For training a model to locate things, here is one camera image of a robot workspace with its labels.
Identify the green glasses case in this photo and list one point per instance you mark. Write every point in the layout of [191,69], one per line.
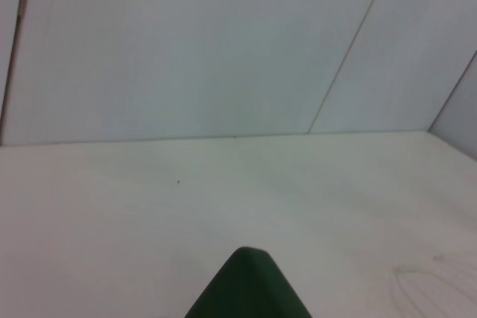
[246,288]

